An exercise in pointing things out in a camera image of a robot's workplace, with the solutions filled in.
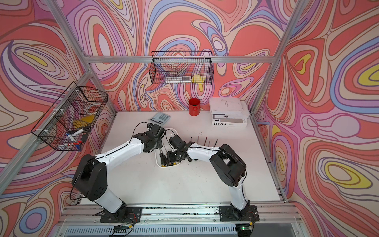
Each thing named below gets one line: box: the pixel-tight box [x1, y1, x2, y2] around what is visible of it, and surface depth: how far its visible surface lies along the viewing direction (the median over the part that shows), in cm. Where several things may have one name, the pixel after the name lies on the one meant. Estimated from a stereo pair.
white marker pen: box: [66, 128, 85, 141], surface depth 74 cm
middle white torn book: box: [212, 113, 250, 119], surface depth 110 cm
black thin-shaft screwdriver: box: [160, 148, 170, 167], surface depth 91 cm
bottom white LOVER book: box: [211, 118, 248, 128], surface depth 110 cm
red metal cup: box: [188, 97, 201, 117], surface depth 115 cm
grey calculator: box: [148, 111, 171, 126], surface depth 115 cm
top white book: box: [208, 97, 250, 119], surface depth 111 cm
